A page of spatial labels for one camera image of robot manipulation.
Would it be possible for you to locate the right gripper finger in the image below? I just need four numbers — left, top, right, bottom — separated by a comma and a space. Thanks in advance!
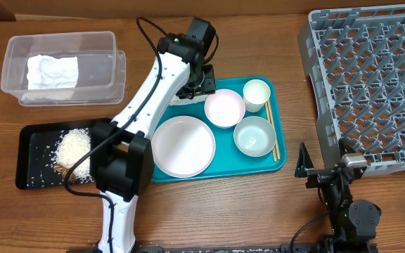
338, 138, 356, 157
295, 142, 311, 177

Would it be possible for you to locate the grey-green bowl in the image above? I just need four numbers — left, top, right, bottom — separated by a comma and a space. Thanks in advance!
233, 116, 276, 157

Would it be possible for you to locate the large white plate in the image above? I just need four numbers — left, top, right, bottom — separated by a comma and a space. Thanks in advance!
152, 116, 217, 179

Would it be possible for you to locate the large white paper napkin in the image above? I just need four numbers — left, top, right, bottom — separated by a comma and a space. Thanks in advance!
27, 55, 79, 90

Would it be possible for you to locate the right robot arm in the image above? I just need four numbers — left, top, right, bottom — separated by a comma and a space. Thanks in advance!
289, 140, 382, 253

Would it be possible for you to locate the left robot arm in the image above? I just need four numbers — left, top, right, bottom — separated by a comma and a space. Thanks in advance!
89, 32, 219, 252

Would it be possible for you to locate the wooden chopstick inner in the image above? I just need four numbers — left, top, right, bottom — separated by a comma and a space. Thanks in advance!
265, 100, 279, 162

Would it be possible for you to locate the wooden chopstick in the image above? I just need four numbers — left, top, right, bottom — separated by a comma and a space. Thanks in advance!
265, 100, 279, 162
266, 98, 281, 161

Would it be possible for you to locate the pink bowl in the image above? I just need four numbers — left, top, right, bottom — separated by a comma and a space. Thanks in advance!
204, 89, 245, 129

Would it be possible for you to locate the white paper cup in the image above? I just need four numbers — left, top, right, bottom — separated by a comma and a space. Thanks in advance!
243, 79, 271, 112

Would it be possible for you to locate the wooden chopstick outer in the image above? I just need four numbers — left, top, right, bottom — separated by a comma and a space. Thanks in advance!
266, 98, 281, 161

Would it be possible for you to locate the teal serving tray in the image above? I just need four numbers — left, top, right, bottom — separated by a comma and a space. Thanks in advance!
159, 76, 287, 180

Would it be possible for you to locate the grey dish rack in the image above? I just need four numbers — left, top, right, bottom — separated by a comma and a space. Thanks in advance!
298, 4, 405, 176

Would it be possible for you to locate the pile of white rice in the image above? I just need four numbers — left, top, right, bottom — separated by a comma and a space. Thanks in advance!
51, 129, 93, 182

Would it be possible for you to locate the clear plastic bin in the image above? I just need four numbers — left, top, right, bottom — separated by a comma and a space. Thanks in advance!
1, 31, 127, 107

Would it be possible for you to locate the brown food scrap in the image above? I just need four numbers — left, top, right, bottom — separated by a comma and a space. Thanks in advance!
53, 164, 76, 183

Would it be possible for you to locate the black tray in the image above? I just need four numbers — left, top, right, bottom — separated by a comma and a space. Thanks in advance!
15, 118, 110, 190

